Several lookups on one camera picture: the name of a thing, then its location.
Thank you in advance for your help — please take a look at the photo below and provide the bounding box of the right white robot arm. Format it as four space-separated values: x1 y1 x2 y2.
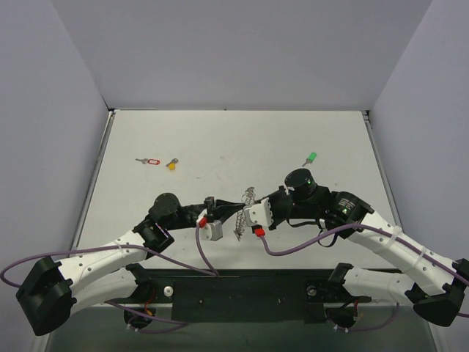
267 169 468 327

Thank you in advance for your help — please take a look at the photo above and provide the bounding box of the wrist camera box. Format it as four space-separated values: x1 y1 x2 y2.
196 197 223 241
243 198 273 237

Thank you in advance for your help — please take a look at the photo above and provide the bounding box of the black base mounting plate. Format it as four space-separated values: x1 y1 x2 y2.
120 269 351 323

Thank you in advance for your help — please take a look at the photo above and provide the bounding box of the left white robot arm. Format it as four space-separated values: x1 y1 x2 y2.
16 193 245 336

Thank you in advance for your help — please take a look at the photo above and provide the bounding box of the aluminium frame rail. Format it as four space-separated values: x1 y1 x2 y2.
71 269 414 313

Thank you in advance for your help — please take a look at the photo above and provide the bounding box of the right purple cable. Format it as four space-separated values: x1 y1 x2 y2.
262 224 469 333

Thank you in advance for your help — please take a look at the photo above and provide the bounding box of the silver spiked keyring disc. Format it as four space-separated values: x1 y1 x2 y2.
233 186 256 241

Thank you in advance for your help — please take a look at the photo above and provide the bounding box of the green capped key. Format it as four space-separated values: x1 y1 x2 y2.
302 153 317 167

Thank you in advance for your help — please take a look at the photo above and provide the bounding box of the red tag key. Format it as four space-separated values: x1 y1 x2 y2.
136 158 160 166

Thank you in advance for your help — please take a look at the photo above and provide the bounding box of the yellow capped key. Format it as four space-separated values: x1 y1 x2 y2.
166 158 179 171

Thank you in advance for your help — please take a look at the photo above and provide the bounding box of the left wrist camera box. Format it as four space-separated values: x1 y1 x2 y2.
196 197 223 241

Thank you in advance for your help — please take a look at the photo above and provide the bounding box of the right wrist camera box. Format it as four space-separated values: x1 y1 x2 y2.
243 198 273 237

